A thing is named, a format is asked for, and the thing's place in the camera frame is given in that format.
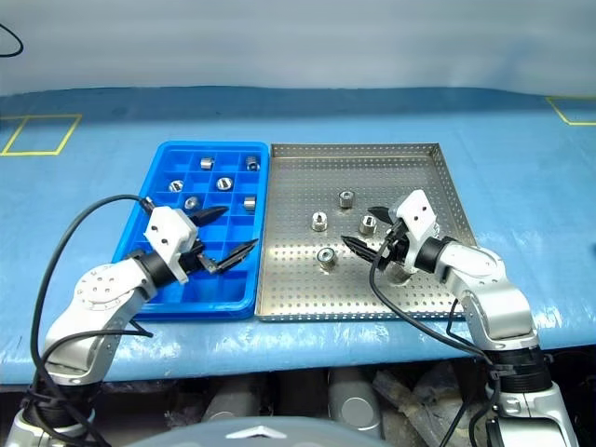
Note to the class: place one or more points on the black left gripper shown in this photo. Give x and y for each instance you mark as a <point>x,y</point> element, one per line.
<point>193,261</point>

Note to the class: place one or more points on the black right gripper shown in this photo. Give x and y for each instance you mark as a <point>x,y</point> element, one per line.
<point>393,249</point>

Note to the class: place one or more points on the metal nut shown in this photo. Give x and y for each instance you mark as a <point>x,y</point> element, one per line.
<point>345,199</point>
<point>318,220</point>
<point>366,224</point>

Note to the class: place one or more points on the metal nut top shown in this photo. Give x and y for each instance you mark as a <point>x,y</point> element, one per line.
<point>345,199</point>

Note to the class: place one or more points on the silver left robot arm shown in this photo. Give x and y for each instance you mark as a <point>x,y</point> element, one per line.
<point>100,298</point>

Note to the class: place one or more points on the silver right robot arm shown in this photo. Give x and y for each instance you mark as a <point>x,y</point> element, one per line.
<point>493,302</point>

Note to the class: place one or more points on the blue compartment tray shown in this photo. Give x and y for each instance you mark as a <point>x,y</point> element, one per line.
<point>219,288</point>

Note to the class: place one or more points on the perforated metal tray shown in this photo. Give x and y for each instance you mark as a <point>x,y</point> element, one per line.
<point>326,177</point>

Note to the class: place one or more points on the small grey cylinder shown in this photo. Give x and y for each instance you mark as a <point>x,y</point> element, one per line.
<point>230,402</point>

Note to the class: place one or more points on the large grey cylinder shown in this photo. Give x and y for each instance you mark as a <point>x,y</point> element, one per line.
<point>354,400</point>

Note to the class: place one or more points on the crumpled dark plastic wrap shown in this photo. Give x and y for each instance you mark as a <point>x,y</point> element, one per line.
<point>428,396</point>

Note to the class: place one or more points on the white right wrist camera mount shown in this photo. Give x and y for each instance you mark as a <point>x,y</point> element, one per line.
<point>416,212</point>

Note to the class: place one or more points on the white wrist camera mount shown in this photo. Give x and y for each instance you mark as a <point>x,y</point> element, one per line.
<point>167,230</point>
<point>416,212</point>

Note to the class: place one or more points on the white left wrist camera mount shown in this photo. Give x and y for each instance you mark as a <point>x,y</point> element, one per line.
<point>167,230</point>

